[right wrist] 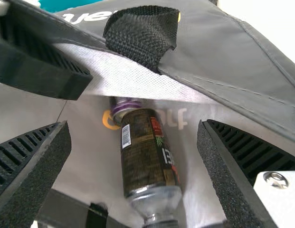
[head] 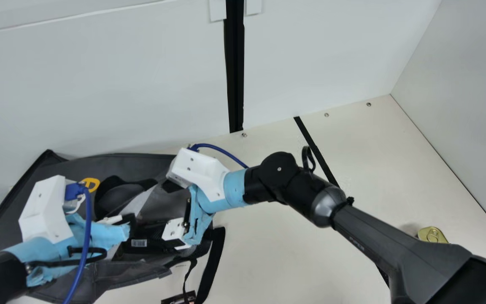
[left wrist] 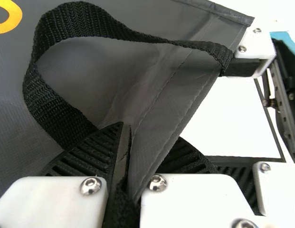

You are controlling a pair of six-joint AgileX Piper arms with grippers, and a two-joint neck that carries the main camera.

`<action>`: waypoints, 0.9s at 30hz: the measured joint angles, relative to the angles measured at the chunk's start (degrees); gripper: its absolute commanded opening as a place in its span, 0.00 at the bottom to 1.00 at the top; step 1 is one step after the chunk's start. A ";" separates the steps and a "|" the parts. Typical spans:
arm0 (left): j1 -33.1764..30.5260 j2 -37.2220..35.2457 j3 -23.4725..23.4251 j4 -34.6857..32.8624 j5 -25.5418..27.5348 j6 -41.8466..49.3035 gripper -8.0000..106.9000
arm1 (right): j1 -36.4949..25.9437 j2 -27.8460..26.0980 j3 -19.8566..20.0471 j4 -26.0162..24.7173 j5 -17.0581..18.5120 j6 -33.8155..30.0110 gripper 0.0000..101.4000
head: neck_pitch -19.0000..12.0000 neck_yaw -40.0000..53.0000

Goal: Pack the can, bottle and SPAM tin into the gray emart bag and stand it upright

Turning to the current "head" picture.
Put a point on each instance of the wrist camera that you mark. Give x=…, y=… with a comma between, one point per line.
x=44, y=211
x=201, y=171

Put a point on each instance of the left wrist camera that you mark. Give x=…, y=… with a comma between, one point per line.
x=44, y=211

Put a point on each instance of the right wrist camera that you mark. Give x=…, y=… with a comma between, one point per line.
x=201, y=171

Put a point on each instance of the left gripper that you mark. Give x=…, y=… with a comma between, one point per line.
x=99, y=236

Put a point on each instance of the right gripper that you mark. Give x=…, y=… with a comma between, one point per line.
x=234, y=190

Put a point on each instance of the black strip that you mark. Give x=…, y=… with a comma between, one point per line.
x=307, y=135

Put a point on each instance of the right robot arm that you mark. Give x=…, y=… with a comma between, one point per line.
x=395, y=253

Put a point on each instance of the black post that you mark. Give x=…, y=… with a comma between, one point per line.
x=234, y=63

